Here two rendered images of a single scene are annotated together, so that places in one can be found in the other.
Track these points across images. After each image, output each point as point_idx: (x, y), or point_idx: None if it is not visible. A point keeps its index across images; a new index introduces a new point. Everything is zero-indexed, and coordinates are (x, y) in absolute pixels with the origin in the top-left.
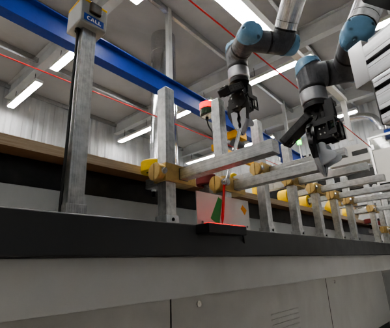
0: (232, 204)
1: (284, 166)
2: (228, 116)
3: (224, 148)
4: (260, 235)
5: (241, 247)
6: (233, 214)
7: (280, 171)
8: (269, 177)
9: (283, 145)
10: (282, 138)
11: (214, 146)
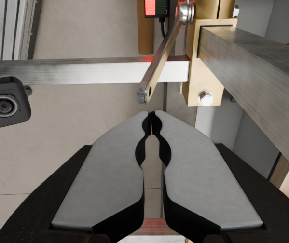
0: (182, 36)
1: (145, 225)
2: None
3: (228, 62)
4: (165, 85)
5: (165, 32)
6: (179, 34)
7: (64, 62)
8: (93, 60)
9: (21, 82)
10: (4, 80)
11: (282, 45)
